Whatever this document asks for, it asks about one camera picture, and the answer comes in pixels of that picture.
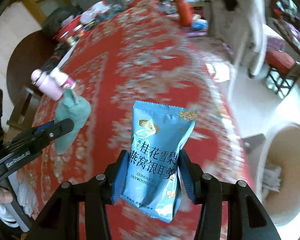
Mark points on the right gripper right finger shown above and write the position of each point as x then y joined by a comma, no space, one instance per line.
247,218

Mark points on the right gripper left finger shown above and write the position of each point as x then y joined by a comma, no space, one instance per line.
59,219

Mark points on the blue snack bag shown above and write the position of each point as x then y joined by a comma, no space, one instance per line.
152,183

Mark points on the beige trash bin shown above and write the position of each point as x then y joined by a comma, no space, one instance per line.
281,148

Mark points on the left gloved hand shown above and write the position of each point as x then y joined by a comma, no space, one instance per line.
5,216

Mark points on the pink cup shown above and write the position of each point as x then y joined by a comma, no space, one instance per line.
46,84

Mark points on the green cloth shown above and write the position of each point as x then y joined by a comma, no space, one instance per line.
73,111

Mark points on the white pink small bottle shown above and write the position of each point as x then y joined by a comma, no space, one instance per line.
62,79

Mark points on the white flat box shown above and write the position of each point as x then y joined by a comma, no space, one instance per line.
221,72

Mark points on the small red cushioned chair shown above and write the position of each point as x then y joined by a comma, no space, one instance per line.
283,71

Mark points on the red floral tablecloth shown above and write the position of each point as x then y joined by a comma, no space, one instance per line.
139,55

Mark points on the chair with white coat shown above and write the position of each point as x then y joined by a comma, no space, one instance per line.
240,23

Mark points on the red thermos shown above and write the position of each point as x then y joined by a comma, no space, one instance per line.
185,12

